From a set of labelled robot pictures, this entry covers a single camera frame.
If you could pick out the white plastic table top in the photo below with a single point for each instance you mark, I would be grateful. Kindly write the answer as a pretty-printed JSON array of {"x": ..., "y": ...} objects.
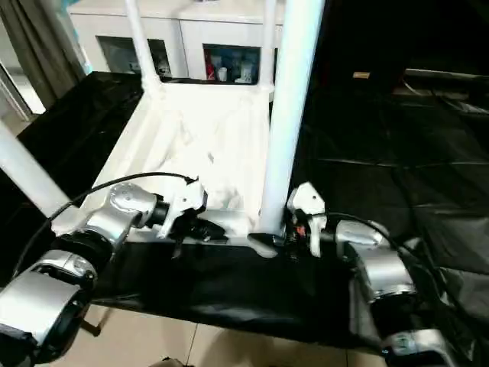
[{"x": 191, "y": 126}]

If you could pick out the black and white figurine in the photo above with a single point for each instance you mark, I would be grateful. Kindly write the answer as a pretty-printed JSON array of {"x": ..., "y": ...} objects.
[{"x": 164, "y": 67}]

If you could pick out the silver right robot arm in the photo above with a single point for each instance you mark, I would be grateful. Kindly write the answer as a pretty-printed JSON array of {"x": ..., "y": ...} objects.
[{"x": 382, "y": 267}]

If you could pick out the grey door frame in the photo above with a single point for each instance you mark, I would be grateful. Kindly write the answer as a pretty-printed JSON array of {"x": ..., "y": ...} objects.
[{"x": 19, "y": 95}]

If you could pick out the black metal table frame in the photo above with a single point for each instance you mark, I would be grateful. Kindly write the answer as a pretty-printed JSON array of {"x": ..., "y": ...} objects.
[{"x": 93, "y": 329}]

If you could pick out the black mat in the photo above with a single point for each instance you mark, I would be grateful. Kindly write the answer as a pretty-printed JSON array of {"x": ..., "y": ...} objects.
[{"x": 382, "y": 153}]

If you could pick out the black cabinet with gold label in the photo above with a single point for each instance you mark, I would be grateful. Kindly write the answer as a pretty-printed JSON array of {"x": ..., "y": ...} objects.
[{"x": 363, "y": 38}]

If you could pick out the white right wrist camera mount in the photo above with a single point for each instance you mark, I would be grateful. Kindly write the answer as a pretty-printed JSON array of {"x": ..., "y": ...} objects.
[{"x": 307, "y": 199}]

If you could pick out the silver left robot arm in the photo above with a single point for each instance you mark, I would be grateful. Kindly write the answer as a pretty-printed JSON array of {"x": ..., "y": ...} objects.
[{"x": 122, "y": 202}]

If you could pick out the white display cabinet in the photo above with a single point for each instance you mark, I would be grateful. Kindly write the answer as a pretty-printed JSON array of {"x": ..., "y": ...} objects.
[{"x": 183, "y": 38}]

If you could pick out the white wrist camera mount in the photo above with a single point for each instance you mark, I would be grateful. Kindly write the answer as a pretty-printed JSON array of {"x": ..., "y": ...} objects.
[
  {"x": 187, "y": 199},
  {"x": 307, "y": 199}
]

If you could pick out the dark low furniture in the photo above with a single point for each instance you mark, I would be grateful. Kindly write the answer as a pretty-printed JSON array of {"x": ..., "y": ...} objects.
[{"x": 447, "y": 91}]

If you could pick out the white plastic table leg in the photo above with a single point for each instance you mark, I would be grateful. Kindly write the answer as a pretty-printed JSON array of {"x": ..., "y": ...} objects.
[
  {"x": 143, "y": 49},
  {"x": 267, "y": 46},
  {"x": 26, "y": 164},
  {"x": 290, "y": 95}
]

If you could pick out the white cup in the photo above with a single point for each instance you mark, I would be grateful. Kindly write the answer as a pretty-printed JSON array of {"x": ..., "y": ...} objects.
[{"x": 222, "y": 73}]

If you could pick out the grey curtain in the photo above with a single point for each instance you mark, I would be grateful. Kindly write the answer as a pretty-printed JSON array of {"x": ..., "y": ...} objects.
[{"x": 38, "y": 49}]

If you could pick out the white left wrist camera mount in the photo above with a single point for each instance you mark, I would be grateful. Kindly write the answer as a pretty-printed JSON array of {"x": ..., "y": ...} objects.
[{"x": 187, "y": 199}]

